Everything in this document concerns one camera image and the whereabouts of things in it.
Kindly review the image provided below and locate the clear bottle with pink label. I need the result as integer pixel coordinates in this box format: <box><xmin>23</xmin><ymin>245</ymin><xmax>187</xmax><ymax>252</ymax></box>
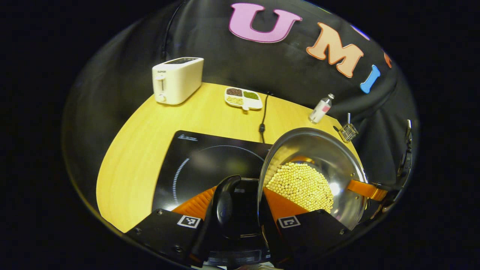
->
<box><xmin>309</xmin><ymin>93</ymin><xmax>335</xmax><ymax>124</ymax></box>

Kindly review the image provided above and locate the wire utensil holder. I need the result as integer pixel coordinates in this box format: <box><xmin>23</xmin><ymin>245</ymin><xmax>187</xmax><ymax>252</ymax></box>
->
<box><xmin>337</xmin><ymin>122</ymin><xmax>359</xmax><ymax>143</ymax></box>

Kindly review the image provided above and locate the steel pot with black handles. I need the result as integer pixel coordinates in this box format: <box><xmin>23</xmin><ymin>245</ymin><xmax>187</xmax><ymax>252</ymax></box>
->
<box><xmin>212</xmin><ymin>127</ymin><xmax>370</xmax><ymax>240</ymax></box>

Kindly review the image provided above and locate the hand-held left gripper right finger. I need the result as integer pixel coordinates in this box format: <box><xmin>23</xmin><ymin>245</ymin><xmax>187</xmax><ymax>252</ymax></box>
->
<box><xmin>259</xmin><ymin>187</ymin><xmax>351</xmax><ymax>269</ymax></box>

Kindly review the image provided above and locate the black induction cooktop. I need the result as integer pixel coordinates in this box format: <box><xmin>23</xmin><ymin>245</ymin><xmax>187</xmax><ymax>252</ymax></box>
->
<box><xmin>152</xmin><ymin>130</ymin><xmax>276</xmax><ymax>267</ymax></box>

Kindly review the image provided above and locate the white toaster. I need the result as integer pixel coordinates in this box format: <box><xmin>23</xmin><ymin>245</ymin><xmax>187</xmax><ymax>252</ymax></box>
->
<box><xmin>152</xmin><ymin>57</ymin><xmax>204</xmax><ymax>105</ymax></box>

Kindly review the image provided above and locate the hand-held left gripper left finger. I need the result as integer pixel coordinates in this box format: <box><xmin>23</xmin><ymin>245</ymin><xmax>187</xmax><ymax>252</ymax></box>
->
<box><xmin>126</xmin><ymin>186</ymin><xmax>218</xmax><ymax>267</ymax></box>

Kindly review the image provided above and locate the black backdrop cloth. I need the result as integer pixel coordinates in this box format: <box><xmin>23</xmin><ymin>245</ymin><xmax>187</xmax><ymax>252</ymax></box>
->
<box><xmin>62</xmin><ymin>0</ymin><xmax>419</xmax><ymax>210</ymax></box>

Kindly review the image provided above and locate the pile of yellow soybeans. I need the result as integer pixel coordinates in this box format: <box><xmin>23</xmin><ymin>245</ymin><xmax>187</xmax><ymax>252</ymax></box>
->
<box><xmin>264</xmin><ymin>162</ymin><xmax>334</xmax><ymax>213</ymax></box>

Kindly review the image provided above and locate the white divided dish of beans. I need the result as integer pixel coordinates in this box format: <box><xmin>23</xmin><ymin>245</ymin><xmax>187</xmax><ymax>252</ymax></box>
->
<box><xmin>224</xmin><ymin>87</ymin><xmax>263</xmax><ymax>111</ymax></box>

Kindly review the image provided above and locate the black power cable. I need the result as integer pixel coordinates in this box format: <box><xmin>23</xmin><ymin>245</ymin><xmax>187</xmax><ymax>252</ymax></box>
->
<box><xmin>259</xmin><ymin>92</ymin><xmax>272</xmax><ymax>144</ymax></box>

